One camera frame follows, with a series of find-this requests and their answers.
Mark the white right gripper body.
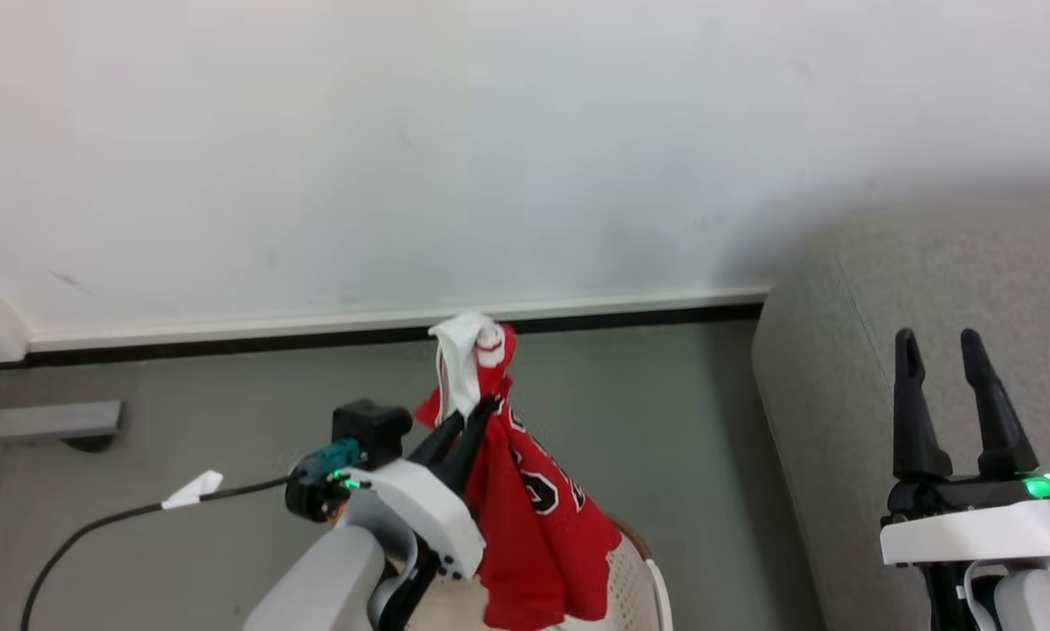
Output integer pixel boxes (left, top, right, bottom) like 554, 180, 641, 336
880, 471, 1050, 567

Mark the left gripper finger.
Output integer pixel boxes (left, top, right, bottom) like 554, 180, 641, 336
409, 412, 467, 479
442, 397, 503, 506

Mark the grey flat floor plate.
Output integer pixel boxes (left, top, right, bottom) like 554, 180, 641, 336
0, 400, 125, 453

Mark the beige perforated laundry basket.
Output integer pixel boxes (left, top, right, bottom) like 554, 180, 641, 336
385, 513, 673, 631

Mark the white paper cable tag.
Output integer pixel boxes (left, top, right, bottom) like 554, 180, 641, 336
160, 470, 224, 510

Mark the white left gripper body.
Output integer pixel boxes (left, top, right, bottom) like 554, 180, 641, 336
339, 457, 488, 581

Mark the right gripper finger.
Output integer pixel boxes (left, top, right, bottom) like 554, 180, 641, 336
891, 329, 954, 482
961, 329, 1041, 479

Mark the white and black baseboard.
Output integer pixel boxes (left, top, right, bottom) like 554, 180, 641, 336
25, 284, 771, 358

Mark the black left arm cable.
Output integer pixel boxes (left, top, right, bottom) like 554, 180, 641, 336
18, 469, 351, 631

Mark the grey fabric sofa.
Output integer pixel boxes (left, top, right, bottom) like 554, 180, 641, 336
750, 195, 1050, 631

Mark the red basketball jersey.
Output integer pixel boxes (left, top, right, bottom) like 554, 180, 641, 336
413, 313, 623, 631

